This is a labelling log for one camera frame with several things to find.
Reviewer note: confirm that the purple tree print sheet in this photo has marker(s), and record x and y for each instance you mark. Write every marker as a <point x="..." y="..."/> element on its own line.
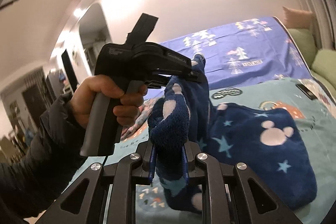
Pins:
<point x="244" y="53"/>

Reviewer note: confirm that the green pillow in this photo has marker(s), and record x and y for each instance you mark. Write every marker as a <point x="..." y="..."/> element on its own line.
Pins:
<point x="324" y="64"/>
<point x="304" y="39"/>

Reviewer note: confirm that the green pillow far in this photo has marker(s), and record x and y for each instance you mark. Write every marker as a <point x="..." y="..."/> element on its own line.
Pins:
<point x="304" y="39"/>

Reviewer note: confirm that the navy fleece star pajama top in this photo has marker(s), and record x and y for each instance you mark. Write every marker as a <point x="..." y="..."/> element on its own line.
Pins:
<point x="267" y="141"/>

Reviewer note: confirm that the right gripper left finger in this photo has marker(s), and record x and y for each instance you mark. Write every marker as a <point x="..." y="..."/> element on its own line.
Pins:
<point x="105" y="194"/>

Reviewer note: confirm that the arched wall mirror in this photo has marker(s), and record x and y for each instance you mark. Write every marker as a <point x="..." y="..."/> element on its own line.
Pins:
<point x="94" y="34"/>

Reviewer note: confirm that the teal cartoon print quilt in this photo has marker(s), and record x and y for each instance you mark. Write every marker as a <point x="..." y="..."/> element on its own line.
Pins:
<point x="315" y="120"/>

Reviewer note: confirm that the person's left hand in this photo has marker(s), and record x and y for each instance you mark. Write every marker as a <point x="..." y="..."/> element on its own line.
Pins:
<point x="126" y="113"/>

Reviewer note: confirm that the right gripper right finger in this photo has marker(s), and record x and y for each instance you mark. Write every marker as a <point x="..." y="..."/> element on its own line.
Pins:
<point x="232" y="193"/>

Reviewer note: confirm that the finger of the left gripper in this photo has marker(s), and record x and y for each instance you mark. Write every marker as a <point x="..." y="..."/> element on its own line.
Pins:
<point x="193" y="76"/>
<point x="142" y="29"/>

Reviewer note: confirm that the dark jacket sleeve forearm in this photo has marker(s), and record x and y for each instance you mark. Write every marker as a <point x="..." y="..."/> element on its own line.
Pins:
<point x="30" y="186"/>

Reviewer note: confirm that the peach pillow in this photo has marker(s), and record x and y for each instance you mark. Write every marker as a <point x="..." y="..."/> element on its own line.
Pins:
<point x="300" y="19"/>

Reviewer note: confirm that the green pillow near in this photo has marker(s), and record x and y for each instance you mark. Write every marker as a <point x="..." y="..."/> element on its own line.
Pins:
<point x="324" y="64"/>

